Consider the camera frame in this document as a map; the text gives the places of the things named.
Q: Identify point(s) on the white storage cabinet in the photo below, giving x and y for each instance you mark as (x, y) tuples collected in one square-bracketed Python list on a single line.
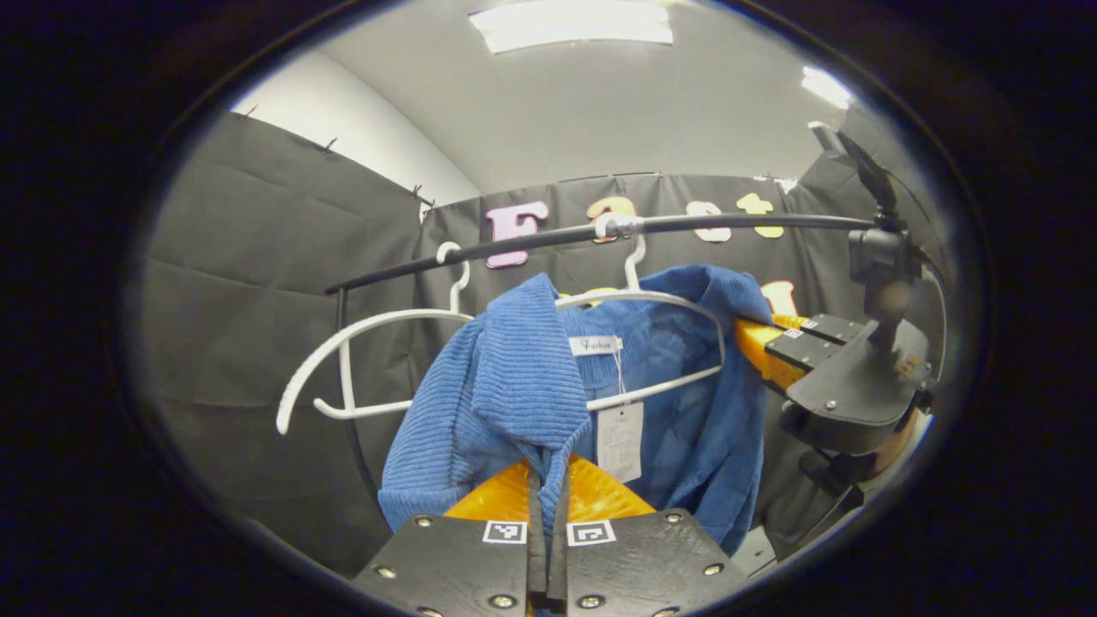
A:
[(754, 553)]

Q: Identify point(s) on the white clothes hanger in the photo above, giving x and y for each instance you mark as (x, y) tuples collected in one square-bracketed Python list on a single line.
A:
[(651, 296), (403, 314)]

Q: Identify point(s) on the large ceiling light panel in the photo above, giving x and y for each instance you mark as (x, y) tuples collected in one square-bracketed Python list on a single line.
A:
[(570, 24)]

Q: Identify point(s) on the black backdrop cloth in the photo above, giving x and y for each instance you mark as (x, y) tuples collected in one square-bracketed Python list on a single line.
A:
[(240, 300)]

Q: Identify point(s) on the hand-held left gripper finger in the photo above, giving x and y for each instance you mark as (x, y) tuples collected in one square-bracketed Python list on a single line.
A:
[(557, 557), (536, 557)]

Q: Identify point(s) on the small ceiling light panel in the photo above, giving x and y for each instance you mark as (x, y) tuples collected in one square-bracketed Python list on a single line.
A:
[(776, 182)]

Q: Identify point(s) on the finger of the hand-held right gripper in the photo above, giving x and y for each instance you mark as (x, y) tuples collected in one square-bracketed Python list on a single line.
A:
[(763, 356), (836, 328)]

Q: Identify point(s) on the black clothes rack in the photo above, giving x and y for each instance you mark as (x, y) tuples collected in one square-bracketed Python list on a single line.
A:
[(728, 219)]

